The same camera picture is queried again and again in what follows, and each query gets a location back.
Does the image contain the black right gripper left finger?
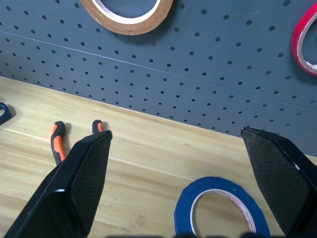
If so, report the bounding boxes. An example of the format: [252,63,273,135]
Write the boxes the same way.
[3,129,113,238]

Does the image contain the brown tape roll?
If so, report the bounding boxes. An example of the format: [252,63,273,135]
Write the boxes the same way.
[80,0,174,36]

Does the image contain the orange and black handled pliers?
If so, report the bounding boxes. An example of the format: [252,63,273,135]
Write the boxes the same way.
[50,119,104,166]

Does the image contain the red tape roll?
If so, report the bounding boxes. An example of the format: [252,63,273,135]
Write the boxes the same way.
[291,1,317,76]

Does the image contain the grey pegboard panel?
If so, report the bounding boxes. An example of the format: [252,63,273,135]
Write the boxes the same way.
[0,0,317,157]

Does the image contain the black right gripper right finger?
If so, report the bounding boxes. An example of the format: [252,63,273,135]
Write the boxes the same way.
[240,126,317,238]

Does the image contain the dark blue tape roll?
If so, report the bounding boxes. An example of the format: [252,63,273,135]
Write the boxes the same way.
[0,102,12,125]

